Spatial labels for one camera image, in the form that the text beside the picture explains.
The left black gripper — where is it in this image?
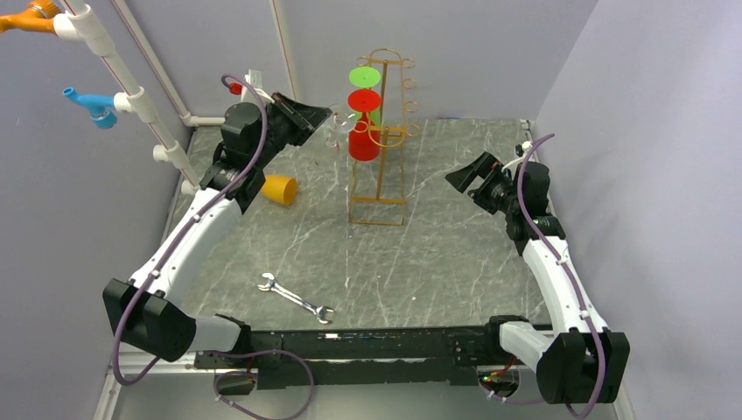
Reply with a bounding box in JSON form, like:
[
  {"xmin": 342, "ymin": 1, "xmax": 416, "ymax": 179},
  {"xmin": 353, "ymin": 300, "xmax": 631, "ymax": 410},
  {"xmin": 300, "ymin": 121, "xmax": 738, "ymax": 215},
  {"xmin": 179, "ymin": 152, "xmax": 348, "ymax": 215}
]
[{"xmin": 252, "ymin": 92, "xmax": 332, "ymax": 169}]

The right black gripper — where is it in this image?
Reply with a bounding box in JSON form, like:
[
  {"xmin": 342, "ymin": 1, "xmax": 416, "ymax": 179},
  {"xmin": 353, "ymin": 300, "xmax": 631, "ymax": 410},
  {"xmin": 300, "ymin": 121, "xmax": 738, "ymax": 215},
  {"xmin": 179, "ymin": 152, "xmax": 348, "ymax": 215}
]
[{"xmin": 446, "ymin": 152, "xmax": 521, "ymax": 215}]

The orange plastic wine glass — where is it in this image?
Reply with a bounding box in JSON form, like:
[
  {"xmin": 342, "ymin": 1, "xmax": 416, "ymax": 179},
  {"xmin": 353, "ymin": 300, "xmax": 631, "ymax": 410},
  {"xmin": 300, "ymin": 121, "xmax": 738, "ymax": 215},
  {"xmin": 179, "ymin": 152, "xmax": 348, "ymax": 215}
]
[{"xmin": 261, "ymin": 174, "xmax": 298, "ymax": 206}]

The clear wine glass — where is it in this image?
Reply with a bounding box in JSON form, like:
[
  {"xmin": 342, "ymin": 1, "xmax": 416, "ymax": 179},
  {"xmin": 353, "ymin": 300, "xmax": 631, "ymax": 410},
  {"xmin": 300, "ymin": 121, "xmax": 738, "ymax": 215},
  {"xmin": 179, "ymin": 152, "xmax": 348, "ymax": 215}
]
[{"xmin": 322, "ymin": 103, "xmax": 359, "ymax": 151}]

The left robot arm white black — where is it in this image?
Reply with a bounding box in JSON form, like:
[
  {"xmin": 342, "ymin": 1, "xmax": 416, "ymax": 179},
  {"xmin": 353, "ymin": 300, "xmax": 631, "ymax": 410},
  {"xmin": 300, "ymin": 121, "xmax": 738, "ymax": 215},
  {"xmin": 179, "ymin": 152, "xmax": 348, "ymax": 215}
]
[{"xmin": 102, "ymin": 93, "xmax": 333, "ymax": 368}]

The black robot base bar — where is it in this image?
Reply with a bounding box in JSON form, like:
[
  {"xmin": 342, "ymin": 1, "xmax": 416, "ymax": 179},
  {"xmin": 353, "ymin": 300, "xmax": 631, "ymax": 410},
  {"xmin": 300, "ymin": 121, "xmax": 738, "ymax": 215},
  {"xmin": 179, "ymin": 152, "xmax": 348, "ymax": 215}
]
[{"xmin": 194, "ymin": 325, "xmax": 522, "ymax": 390}]

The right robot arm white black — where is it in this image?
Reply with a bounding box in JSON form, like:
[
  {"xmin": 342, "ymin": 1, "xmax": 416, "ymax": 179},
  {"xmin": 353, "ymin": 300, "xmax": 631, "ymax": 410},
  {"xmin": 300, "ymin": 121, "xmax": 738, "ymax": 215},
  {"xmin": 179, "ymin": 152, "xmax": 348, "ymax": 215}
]
[{"xmin": 444, "ymin": 152, "xmax": 630, "ymax": 406}]

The red plastic wine glass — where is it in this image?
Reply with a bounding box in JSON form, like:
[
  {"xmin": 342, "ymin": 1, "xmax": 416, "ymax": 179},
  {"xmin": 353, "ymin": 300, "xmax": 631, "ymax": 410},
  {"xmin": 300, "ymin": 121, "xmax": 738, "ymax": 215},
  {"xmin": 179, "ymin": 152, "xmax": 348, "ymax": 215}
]
[{"xmin": 347, "ymin": 88, "xmax": 382, "ymax": 162}]

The green plastic wine glass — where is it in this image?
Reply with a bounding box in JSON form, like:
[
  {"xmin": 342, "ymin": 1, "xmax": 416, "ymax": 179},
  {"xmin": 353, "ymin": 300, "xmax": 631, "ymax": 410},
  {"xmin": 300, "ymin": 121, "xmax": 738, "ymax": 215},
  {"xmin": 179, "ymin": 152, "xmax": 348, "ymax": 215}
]
[{"xmin": 347, "ymin": 66, "xmax": 382, "ymax": 125}]

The silver open-end wrench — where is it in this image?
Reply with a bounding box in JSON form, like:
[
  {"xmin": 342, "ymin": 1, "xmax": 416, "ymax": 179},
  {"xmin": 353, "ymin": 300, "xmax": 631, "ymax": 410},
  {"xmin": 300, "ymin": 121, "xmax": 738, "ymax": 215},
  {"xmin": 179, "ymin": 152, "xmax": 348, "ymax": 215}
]
[{"xmin": 257, "ymin": 272, "xmax": 335, "ymax": 325}]

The blue pipe fitting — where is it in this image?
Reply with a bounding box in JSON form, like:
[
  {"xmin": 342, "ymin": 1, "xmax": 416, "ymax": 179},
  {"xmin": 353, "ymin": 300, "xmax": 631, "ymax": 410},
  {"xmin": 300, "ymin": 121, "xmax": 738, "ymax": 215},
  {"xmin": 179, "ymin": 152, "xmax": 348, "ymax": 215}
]
[{"xmin": 62, "ymin": 87, "xmax": 117, "ymax": 130}]

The orange pipe fitting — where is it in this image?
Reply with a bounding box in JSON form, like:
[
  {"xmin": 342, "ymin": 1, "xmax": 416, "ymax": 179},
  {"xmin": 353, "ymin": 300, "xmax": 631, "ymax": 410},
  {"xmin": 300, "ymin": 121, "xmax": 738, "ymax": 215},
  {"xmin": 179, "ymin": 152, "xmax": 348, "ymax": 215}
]
[{"xmin": 1, "ymin": 0, "xmax": 61, "ymax": 34}]

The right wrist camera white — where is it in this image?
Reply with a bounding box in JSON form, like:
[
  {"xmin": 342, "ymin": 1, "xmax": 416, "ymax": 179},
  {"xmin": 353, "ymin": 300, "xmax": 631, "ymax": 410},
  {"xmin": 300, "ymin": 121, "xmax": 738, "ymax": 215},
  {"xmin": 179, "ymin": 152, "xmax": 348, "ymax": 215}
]
[{"xmin": 501, "ymin": 141, "xmax": 533, "ymax": 172}]

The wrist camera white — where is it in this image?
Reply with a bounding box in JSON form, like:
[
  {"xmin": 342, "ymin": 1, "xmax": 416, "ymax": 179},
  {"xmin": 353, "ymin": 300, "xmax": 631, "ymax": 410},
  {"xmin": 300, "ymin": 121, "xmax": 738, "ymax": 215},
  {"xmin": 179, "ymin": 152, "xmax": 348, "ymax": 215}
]
[
  {"xmin": 227, "ymin": 69, "xmax": 274, "ymax": 105},
  {"xmin": 501, "ymin": 141, "xmax": 533, "ymax": 172}
]

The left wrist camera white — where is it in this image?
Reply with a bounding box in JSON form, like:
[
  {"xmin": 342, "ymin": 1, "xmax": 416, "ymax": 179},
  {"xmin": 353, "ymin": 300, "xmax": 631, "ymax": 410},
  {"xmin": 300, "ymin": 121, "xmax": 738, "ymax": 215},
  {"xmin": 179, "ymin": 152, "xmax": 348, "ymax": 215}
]
[{"xmin": 227, "ymin": 69, "xmax": 274, "ymax": 105}]

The gold wire wine glass rack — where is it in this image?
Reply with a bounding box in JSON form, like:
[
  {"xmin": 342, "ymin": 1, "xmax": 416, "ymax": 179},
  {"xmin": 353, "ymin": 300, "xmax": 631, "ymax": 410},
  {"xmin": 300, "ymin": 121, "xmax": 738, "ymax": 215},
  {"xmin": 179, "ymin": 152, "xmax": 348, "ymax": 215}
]
[{"xmin": 347, "ymin": 47, "xmax": 422, "ymax": 226}]

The white PVC pipe frame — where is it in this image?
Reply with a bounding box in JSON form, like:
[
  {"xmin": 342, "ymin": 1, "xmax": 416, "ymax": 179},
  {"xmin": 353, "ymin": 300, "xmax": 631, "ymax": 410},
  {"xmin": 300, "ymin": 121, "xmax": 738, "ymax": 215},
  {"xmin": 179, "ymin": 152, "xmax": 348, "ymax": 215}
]
[{"xmin": 52, "ymin": 1, "xmax": 198, "ymax": 195}]

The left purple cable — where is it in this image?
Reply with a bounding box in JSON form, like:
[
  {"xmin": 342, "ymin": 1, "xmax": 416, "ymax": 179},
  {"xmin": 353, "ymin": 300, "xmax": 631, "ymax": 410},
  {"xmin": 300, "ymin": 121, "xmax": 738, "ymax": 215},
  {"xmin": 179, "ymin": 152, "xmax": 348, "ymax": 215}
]
[{"xmin": 111, "ymin": 73, "xmax": 315, "ymax": 420}]

